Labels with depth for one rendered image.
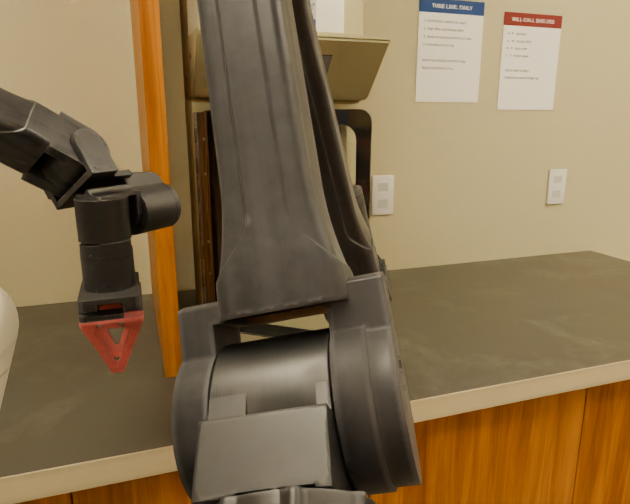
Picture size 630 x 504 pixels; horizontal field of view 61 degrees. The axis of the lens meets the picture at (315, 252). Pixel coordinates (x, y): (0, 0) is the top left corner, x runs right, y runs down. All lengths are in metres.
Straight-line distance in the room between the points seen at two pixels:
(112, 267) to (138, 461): 0.29
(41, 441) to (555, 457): 0.90
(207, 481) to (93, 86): 1.25
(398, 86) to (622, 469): 1.07
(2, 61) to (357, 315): 1.26
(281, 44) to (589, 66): 1.75
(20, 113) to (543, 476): 1.06
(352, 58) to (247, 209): 0.73
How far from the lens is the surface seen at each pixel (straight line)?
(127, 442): 0.83
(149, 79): 0.89
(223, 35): 0.30
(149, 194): 0.67
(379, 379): 0.23
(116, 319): 0.64
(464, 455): 1.05
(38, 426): 0.91
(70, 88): 1.41
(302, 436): 0.22
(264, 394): 0.24
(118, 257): 0.64
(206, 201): 0.97
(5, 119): 0.63
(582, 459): 1.25
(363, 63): 0.98
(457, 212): 1.72
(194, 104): 0.98
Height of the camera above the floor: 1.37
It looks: 14 degrees down
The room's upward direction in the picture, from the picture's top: straight up
